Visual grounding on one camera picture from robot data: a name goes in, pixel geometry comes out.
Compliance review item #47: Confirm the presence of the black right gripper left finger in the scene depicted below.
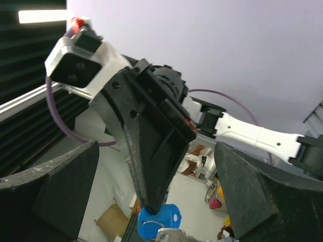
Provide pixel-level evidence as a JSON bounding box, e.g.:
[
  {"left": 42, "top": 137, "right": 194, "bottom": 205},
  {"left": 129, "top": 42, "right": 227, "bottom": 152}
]
[{"left": 1, "top": 142, "right": 99, "bottom": 241}]

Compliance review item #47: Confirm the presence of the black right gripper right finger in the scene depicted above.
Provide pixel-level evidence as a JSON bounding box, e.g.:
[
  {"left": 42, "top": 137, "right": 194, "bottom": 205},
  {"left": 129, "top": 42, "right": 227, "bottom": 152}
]
[{"left": 214, "top": 142, "right": 322, "bottom": 241}]

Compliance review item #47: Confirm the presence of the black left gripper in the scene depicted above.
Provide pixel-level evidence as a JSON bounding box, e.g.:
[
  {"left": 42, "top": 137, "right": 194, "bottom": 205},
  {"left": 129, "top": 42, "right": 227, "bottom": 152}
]
[{"left": 89, "top": 58, "right": 196, "bottom": 215}]

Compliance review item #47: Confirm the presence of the blue key tag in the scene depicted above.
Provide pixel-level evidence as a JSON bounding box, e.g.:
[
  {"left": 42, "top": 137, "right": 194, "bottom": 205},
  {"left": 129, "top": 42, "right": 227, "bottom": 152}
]
[{"left": 137, "top": 204, "right": 182, "bottom": 239}]

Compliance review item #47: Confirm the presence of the silver key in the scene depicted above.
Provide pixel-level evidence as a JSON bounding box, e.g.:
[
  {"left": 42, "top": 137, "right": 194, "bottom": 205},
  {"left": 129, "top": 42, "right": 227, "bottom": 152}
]
[{"left": 155, "top": 228, "right": 188, "bottom": 242}]

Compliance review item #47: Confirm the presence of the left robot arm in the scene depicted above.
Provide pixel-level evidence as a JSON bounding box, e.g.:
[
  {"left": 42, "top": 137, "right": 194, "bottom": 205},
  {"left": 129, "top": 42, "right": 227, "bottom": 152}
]
[{"left": 88, "top": 59, "right": 322, "bottom": 214}]

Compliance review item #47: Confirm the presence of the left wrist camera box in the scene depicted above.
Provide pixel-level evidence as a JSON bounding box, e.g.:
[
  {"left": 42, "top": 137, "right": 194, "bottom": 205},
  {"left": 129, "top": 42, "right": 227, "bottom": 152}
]
[{"left": 44, "top": 27, "right": 128, "bottom": 99}]

